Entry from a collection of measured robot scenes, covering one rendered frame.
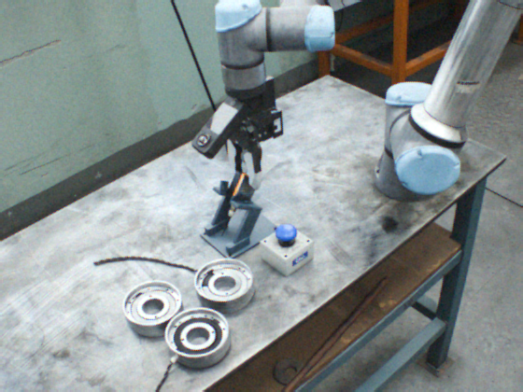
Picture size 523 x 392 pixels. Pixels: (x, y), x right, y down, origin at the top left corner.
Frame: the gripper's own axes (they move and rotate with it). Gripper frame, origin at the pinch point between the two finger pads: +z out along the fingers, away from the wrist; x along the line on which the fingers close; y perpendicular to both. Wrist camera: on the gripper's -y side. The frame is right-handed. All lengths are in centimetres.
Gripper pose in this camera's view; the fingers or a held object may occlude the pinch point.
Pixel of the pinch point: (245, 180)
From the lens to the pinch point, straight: 114.9
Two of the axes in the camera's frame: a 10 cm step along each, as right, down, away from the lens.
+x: -6.2, -4.4, 6.5
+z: 0.7, 7.9, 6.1
